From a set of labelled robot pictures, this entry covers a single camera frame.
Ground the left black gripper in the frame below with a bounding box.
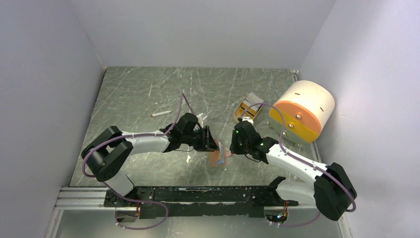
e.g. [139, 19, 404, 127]
[182, 126, 220, 153]

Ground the brown leather card holder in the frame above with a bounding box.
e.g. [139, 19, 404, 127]
[208, 141, 232, 167]

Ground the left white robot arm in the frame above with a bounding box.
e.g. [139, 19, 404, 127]
[81, 113, 219, 206]

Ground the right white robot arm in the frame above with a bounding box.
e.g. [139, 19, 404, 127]
[230, 120, 357, 221]

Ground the wooden tray with cards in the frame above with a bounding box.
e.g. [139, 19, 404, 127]
[233, 92, 264, 122]

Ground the white pen stick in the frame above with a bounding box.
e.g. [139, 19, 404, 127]
[151, 110, 172, 117]

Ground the white orange yellow cylinder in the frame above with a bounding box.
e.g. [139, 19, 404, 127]
[268, 80, 335, 144]

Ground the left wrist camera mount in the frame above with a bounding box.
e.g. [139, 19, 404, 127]
[196, 113, 208, 127]

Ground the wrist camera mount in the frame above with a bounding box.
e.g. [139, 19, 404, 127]
[241, 117, 254, 125]
[196, 113, 208, 127]

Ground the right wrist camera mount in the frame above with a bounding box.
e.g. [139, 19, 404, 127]
[241, 117, 254, 125]

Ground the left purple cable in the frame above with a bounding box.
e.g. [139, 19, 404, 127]
[81, 93, 169, 230]

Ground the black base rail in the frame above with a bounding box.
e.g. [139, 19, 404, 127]
[104, 186, 299, 219]

